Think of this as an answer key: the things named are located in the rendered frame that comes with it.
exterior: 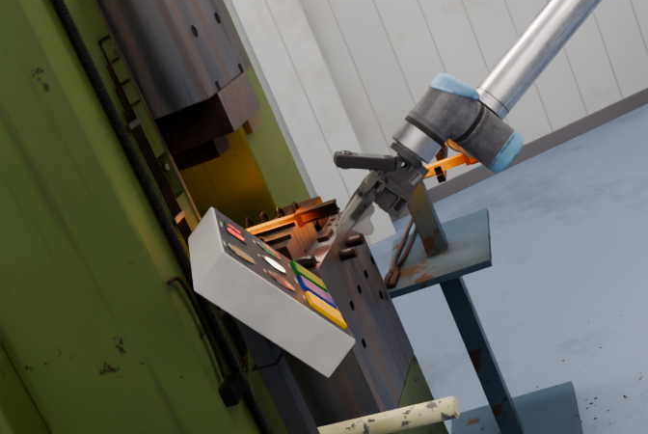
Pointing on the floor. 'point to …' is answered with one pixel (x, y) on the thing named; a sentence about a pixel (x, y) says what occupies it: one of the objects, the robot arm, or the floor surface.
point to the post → (280, 382)
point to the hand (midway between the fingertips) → (337, 230)
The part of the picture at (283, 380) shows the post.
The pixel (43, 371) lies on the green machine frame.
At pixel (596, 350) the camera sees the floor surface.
